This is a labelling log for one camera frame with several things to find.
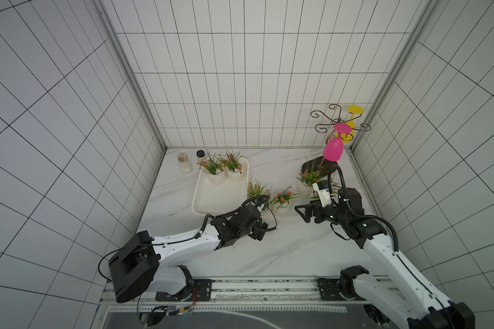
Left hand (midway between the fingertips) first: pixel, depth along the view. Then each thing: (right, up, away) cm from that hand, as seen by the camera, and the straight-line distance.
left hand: (253, 223), depth 82 cm
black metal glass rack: (+29, +40, +1) cm, 49 cm away
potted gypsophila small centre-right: (+11, +7, -1) cm, 13 cm away
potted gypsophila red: (-19, +23, +15) cm, 33 cm away
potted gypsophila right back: (+25, +20, +5) cm, 33 cm away
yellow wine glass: (+46, +50, +9) cm, 68 cm away
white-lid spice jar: (-36, +24, +24) cm, 49 cm away
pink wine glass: (+37, +32, +8) cm, 49 cm away
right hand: (+20, +10, -3) cm, 23 cm away
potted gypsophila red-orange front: (-9, +23, +16) cm, 29 cm away
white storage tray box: (-21, +7, +18) cm, 28 cm away
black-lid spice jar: (-27, +30, +21) cm, 46 cm away
